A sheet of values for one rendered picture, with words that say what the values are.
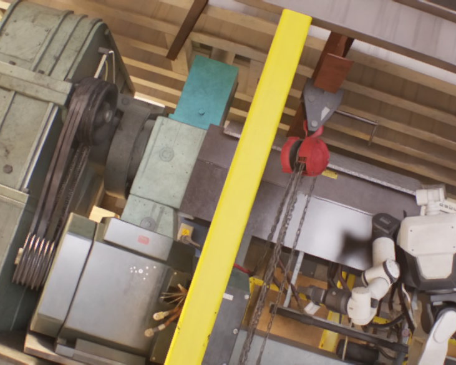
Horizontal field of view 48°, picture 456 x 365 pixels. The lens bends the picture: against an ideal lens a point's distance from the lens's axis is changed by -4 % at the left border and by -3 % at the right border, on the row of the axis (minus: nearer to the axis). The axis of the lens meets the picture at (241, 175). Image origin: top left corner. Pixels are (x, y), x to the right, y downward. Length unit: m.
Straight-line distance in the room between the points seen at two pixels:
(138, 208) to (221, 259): 1.12
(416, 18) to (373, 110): 1.05
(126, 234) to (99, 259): 0.13
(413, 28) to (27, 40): 1.58
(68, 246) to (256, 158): 0.73
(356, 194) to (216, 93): 0.87
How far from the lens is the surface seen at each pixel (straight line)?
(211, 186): 2.59
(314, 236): 2.60
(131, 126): 2.62
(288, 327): 5.40
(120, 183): 2.66
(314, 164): 2.11
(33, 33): 2.48
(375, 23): 1.94
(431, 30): 2.00
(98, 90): 2.26
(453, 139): 3.06
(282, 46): 1.78
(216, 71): 2.81
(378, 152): 3.56
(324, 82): 2.16
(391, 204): 2.73
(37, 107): 2.31
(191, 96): 2.77
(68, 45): 2.41
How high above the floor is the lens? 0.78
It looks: 12 degrees up
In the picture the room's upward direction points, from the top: 18 degrees clockwise
